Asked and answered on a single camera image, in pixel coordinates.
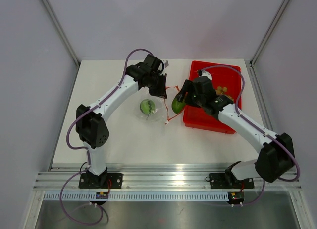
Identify aluminium rail frame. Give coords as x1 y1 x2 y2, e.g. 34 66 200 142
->
33 163 303 192

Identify small circuit board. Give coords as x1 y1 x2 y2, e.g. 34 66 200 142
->
96 192 109 199
228 191 245 201

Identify left small circuit board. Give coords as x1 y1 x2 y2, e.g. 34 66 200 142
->
96 192 109 199

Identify brown toy longan bunch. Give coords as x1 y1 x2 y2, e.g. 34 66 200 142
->
215 86 234 101

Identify green orange toy mango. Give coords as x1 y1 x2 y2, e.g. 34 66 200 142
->
171 95 186 114

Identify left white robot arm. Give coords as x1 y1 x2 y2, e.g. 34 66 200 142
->
75 54 168 188

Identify red plastic tray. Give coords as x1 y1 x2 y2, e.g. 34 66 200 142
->
183 61 251 136

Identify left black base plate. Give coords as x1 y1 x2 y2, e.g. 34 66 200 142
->
78 173 123 189

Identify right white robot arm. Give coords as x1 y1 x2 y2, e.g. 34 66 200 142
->
172 70 300 187

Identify green toy watermelon ball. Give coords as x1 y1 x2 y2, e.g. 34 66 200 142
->
139 99 157 115

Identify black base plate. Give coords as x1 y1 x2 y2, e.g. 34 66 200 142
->
78 173 123 189
207 173 255 189

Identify white slotted cable duct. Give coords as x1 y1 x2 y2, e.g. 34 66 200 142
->
44 191 229 202

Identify aluminium corner post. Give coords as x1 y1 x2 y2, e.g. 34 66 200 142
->
40 0 81 69
249 0 291 67

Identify right small circuit board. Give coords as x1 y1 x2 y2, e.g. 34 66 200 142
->
228 191 245 201

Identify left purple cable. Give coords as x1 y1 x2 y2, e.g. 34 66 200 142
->
59 48 153 226

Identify clear orange zip top bag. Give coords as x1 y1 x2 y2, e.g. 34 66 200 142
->
133 88 182 125

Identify right aluminium corner post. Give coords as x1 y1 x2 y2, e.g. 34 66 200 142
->
249 0 291 67

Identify left aluminium corner post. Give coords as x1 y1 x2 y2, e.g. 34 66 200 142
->
40 0 81 69

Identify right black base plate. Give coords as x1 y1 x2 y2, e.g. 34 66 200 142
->
207 173 255 189

